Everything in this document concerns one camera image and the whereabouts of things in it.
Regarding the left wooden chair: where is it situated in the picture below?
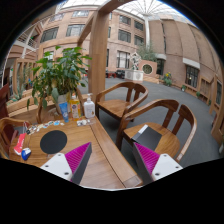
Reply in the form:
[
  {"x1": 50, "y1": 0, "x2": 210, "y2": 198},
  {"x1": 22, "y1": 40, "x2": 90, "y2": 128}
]
[{"x1": 0, "y1": 117, "x2": 31, "y2": 159}]

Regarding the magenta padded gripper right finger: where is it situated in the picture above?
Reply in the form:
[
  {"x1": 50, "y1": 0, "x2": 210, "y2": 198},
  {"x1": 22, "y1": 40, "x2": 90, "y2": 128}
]
[{"x1": 133, "y1": 143, "x2": 182, "y2": 185}]

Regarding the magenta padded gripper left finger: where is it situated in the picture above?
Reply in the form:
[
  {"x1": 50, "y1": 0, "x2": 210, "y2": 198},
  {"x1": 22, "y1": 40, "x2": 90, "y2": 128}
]
[{"x1": 41, "y1": 142, "x2": 92, "y2": 185}]

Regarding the far wooden chair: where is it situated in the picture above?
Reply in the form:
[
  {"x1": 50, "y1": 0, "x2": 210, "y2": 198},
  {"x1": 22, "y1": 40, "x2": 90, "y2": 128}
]
[{"x1": 95, "y1": 81, "x2": 148, "y2": 120}]

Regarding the green potted plant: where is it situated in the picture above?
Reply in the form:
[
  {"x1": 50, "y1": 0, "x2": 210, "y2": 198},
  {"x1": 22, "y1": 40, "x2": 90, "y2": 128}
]
[{"x1": 26, "y1": 45, "x2": 93, "y2": 115}]

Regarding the round black mouse pad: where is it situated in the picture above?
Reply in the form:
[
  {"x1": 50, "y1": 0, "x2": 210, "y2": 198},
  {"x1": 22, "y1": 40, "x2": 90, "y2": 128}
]
[{"x1": 40, "y1": 130, "x2": 67, "y2": 154}]

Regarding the near wooden chair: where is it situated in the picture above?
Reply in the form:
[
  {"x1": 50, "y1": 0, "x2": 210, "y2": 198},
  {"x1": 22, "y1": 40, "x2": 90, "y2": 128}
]
[{"x1": 116, "y1": 99, "x2": 197, "y2": 162}]

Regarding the white stone planter statue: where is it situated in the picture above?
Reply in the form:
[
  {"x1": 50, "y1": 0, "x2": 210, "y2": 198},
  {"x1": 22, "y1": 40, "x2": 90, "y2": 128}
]
[{"x1": 125, "y1": 52, "x2": 143, "y2": 83}]

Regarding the wooden pergola post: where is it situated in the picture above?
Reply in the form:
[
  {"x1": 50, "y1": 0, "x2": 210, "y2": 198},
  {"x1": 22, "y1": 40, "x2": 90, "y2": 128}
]
[{"x1": 77, "y1": 0, "x2": 132, "y2": 100}]

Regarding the wooden chair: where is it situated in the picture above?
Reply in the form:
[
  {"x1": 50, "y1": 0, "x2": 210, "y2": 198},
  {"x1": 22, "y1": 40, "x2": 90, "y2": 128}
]
[
  {"x1": 116, "y1": 99, "x2": 197, "y2": 162},
  {"x1": 0, "y1": 117, "x2": 31, "y2": 159},
  {"x1": 95, "y1": 81, "x2": 148, "y2": 120}
]

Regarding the blue and white mouse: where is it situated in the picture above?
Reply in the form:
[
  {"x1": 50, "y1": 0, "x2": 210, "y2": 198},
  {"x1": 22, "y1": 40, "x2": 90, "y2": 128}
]
[{"x1": 21, "y1": 148, "x2": 31, "y2": 161}]

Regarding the small clear packet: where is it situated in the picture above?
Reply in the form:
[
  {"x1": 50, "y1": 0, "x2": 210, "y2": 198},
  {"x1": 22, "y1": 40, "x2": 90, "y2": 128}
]
[{"x1": 77, "y1": 119, "x2": 95, "y2": 127}]

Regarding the yellow liquid bottle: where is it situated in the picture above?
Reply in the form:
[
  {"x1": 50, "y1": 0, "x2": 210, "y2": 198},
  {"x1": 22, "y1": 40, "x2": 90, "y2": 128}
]
[{"x1": 70, "y1": 96, "x2": 81, "y2": 121}]

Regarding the white pump bottle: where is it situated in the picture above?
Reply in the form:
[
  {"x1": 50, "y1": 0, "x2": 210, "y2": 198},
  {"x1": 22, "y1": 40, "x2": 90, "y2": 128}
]
[{"x1": 84, "y1": 93, "x2": 95, "y2": 118}]

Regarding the dark grey notebook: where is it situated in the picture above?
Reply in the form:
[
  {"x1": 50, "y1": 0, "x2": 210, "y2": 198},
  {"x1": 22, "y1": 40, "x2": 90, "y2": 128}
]
[{"x1": 132, "y1": 125, "x2": 162, "y2": 150}]

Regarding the blue tube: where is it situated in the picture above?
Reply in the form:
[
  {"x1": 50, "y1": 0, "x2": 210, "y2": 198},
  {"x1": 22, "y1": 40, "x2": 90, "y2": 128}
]
[{"x1": 59, "y1": 102, "x2": 69, "y2": 123}]

